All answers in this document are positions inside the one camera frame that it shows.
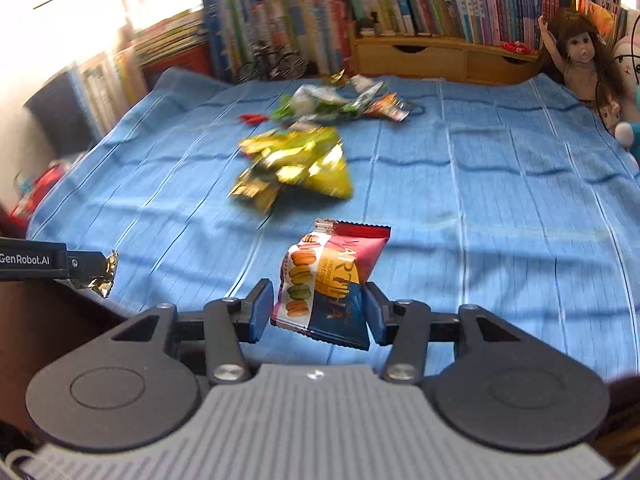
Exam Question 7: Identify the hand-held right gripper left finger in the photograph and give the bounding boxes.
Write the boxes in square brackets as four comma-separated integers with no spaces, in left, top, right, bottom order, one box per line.
[107,279,275,386]

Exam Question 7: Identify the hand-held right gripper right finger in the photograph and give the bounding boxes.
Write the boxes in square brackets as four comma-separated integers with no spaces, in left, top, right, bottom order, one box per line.
[364,282,531,385]

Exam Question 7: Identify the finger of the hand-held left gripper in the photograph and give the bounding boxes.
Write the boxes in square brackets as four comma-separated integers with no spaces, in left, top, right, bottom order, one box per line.
[66,251,112,281]

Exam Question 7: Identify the small gold foil wrapper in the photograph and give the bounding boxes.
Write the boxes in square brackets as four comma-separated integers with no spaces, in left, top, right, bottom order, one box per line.
[74,249,120,300]

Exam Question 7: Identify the macaron print snack packet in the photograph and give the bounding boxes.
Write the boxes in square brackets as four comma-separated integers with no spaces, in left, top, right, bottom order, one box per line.
[270,218,392,351]

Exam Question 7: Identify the snack wrappers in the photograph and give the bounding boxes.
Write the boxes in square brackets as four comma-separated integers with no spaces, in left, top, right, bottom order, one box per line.
[227,126,354,213]

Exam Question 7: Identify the orange snack wrapper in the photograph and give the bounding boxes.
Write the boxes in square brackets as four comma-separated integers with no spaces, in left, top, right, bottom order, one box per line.
[366,92,417,122]

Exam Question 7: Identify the large dark blue book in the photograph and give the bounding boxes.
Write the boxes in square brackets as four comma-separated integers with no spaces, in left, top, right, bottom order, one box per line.
[24,71,102,160]

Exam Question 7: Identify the blue striped blanket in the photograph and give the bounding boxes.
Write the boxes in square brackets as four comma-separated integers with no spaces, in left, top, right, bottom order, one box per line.
[25,67,640,382]

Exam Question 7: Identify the white green snack wrapper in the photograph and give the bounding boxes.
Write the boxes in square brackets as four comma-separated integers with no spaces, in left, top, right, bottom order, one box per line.
[292,85,351,127]

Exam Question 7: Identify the silver snack wrapper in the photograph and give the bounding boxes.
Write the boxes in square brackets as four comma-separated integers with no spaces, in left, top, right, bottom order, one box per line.
[345,76,387,117]

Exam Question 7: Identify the black model bicycle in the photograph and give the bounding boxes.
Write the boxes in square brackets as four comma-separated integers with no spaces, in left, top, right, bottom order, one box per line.
[236,41,309,84]

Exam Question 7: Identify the wooden drawer organizer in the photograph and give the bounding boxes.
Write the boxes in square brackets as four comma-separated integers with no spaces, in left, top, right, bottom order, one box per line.
[349,21,545,84]

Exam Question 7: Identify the row of colourful books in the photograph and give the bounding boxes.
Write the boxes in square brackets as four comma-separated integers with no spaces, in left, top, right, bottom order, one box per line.
[75,0,630,135]

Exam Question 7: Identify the long-haired doll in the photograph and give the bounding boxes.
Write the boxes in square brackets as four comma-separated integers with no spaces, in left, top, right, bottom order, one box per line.
[537,10,627,135]

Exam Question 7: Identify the white plush toy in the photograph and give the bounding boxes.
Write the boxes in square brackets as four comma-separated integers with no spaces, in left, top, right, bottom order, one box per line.
[611,6,640,126]

